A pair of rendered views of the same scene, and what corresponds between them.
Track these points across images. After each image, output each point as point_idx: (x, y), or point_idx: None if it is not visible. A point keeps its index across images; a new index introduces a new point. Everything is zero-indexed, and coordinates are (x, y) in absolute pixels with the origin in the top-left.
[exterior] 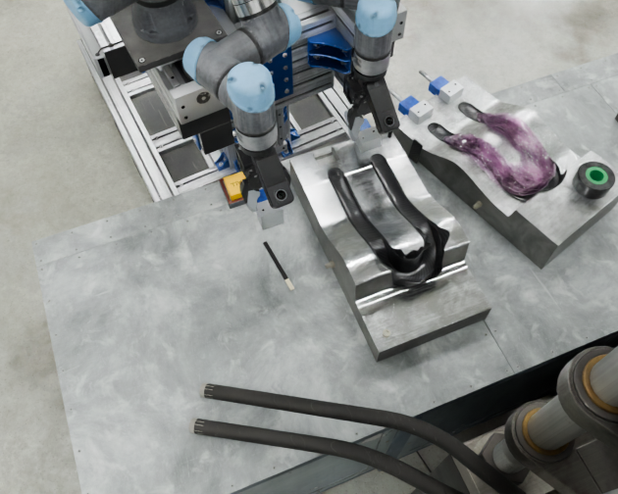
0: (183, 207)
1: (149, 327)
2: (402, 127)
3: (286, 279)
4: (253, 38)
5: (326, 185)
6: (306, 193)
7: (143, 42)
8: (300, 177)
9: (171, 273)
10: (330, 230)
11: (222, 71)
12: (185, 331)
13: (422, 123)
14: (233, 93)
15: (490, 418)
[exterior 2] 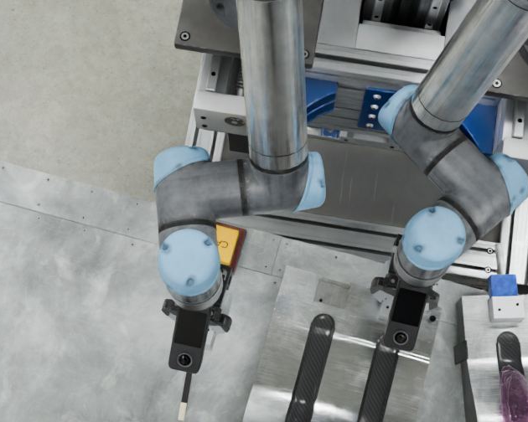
0: (141, 223)
1: (3, 349)
2: (467, 311)
3: (183, 403)
4: (244, 192)
5: (301, 332)
6: (270, 326)
7: (205, 8)
8: (279, 300)
9: (69, 300)
10: (258, 395)
11: (174, 217)
12: (36, 383)
13: (498, 323)
14: (158, 264)
15: None
